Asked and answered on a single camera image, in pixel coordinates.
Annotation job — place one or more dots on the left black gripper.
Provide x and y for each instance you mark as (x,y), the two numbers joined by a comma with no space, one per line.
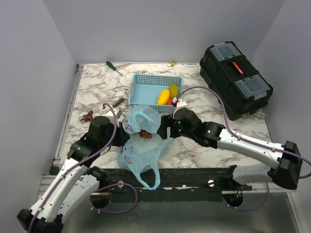
(124,137)

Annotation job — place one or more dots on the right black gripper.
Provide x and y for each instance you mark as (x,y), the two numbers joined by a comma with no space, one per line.
(167,121)

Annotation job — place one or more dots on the yellow fake lemon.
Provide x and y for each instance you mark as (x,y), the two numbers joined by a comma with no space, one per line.
(163,97)

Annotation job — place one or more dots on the red fake grapes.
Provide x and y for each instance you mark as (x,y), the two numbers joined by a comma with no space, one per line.
(145,135)

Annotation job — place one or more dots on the light blue plastic basket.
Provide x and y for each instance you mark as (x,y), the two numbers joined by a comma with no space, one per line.
(145,90)

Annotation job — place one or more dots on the light blue plastic bag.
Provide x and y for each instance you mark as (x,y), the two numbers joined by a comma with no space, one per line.
(138,155)

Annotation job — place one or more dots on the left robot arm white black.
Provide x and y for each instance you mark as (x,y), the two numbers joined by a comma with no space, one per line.
(76,179)

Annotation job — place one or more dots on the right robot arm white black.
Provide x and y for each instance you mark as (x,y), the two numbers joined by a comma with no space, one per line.
(278,163)

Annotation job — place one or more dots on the yellow fake starfruit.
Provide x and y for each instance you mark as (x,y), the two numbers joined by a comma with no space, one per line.
(173,90)

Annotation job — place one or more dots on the brown metal faucet tap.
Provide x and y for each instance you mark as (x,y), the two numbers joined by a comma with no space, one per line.
(87,117)

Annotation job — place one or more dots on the small yellow white object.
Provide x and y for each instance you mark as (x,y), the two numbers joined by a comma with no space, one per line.
(171,64)

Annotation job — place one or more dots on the black plastic toolbox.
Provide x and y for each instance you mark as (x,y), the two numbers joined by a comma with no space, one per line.
(228,72)

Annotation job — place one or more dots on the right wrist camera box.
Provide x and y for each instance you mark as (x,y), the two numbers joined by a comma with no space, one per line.
(178,104)

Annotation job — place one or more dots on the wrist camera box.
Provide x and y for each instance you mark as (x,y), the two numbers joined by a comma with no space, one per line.
(117,112)
(178,104)

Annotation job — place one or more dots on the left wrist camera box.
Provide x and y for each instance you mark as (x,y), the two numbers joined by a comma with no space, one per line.
(117,112)

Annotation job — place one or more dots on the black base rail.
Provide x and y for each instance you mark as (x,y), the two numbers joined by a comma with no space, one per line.
(180,184)

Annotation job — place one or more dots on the green handled screwdriver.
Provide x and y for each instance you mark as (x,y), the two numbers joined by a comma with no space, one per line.
(111,66)

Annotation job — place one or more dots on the aluminium frame rail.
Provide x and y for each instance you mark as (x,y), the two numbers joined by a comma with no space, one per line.
(56,163)

